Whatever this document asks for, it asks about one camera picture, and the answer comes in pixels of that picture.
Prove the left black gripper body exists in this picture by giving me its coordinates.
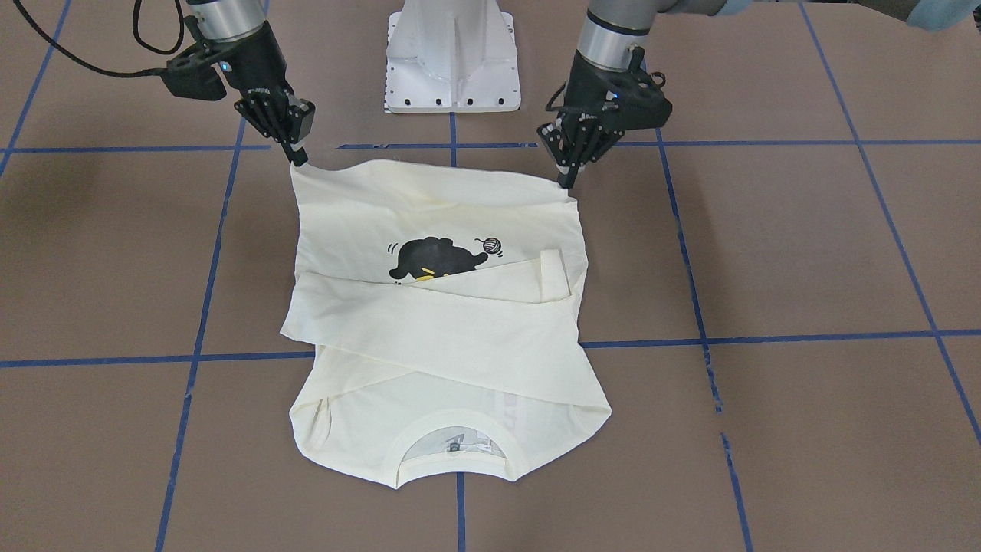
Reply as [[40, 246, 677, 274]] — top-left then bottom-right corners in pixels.
[[537, 54, 637, 170]]

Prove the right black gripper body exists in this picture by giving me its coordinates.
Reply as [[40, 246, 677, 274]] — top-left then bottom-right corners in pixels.
[[225, 22, 315, 146]]

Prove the cream long sleeve cat shirt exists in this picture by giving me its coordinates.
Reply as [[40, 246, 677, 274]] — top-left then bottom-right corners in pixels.
[[281, 159, 611, 488]]

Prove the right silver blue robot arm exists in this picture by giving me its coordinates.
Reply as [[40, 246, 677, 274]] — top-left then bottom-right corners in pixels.
[[185, 1, 315, 166]]

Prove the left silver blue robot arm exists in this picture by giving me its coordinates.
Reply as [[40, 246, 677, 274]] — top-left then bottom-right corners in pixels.
[[561, 1, 979, 204]]

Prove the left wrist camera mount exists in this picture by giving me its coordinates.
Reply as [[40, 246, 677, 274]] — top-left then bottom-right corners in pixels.
[[600, 46, 673, 130]]

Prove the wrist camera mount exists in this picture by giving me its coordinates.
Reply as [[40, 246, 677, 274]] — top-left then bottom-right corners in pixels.
[[160, 43, 227, 101], [600, 46, 673, 130]]

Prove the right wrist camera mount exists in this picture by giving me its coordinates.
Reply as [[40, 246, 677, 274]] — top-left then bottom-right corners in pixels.
[[160, 43, 227, 101]]

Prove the white pedestal column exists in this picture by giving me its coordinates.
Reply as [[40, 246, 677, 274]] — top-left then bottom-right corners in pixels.
[[385, 1, 521, 114]]

